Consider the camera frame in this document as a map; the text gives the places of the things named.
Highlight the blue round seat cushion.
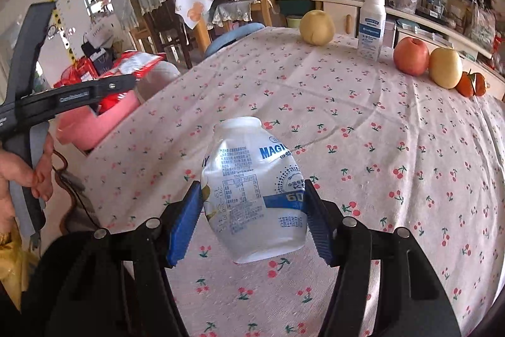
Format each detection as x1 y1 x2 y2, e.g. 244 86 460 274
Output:
204 22 266 55

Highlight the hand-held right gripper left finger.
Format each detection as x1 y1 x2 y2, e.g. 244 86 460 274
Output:
43 181 204 337

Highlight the cherry-print tablecloth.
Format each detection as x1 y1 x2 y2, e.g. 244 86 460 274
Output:
79 25 505 337

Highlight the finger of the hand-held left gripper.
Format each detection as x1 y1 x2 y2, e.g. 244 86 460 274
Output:
91 74 139 112

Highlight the tall white bottle blue label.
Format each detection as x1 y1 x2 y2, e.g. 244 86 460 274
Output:
357 0 387 62

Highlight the filled clear plastic bag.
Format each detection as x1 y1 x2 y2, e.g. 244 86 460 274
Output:
466 0 497 49

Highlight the crushed white plastic bottle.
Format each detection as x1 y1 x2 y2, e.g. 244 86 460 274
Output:
200 117 308 264

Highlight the pink bin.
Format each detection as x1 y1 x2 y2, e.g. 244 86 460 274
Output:
55 61 182 152

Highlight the plain orange tangerine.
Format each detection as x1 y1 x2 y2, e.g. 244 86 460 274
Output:
473 72 488 97

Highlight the brown cardboard box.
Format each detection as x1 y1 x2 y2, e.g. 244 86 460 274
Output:
446 0 468 30

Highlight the large yellow pear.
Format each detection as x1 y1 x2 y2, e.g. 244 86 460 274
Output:
429 47 463 89

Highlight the pale lace tablecloth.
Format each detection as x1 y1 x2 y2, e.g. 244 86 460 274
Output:
209 0 253 30

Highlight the person's left hand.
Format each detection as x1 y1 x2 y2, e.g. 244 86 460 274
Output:
0 134 55 220

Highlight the white cloth with orange print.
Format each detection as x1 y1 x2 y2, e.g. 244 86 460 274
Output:
175 0 216 30

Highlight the small yellow pear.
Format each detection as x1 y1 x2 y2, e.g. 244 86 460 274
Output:
299 9 336 46

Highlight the red apple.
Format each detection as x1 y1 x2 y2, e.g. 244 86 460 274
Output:
393 37 430 76

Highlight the red and white packet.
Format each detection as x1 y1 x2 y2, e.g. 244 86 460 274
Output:
112 51 166 81

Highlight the dark wooden chair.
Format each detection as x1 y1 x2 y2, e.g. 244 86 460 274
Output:
130 0 194 70

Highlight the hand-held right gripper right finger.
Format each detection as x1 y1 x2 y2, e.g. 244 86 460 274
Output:
304 182 462 337

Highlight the tangerine with green leaf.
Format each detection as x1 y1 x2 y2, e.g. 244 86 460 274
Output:
456 72 476 98

